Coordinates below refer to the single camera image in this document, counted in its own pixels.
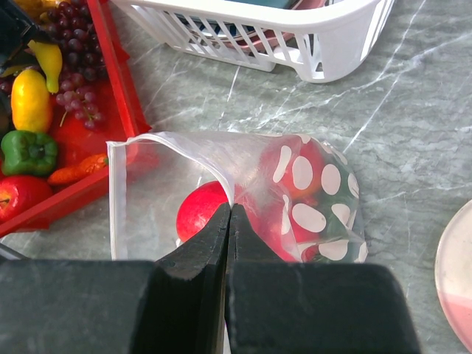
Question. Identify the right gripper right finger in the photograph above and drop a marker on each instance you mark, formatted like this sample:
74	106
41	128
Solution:
277	307

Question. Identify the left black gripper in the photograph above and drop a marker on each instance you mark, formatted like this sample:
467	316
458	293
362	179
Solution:
17	30

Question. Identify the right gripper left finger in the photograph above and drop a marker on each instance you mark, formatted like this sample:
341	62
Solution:
173	305

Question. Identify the yellow banana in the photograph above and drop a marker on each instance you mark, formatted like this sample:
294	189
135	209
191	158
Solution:
50	59

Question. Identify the orange yellow mango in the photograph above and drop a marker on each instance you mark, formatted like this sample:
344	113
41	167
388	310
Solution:
30	102

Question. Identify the red round fruit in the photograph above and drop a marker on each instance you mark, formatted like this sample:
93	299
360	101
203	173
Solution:
197	209

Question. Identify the clear dotted zip bag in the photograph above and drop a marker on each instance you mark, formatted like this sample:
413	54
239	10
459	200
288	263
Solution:
150	175

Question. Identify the green cucumber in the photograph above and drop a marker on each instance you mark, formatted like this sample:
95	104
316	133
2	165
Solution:
339	201

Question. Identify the red faceted apple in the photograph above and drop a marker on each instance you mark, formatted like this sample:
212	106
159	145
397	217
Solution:
294	165

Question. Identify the purple grapes bunch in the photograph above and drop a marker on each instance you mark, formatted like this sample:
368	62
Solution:
70	25

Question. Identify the green bell pepper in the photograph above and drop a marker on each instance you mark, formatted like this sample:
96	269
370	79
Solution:
28	153

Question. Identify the red plastic tray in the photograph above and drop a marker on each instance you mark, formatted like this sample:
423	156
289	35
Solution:
124	119

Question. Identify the orange carrot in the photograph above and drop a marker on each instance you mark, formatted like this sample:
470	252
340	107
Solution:
77	172

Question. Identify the pink round plate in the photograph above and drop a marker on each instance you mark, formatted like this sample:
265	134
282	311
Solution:
452	273

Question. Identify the pink plate in basket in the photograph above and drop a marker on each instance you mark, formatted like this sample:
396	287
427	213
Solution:
270	35

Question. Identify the white plastic basket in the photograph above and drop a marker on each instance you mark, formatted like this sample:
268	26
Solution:
322	45

